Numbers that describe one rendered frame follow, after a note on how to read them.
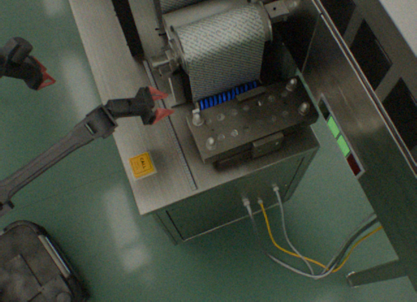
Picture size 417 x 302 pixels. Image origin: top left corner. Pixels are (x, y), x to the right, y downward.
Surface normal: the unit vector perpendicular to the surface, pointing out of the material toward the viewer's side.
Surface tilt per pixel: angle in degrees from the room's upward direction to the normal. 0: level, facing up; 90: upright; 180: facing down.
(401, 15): 0
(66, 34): 0
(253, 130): 0
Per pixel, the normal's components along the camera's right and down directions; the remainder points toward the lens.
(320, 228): -0.04, -0.36
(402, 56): -0.93, 0.35
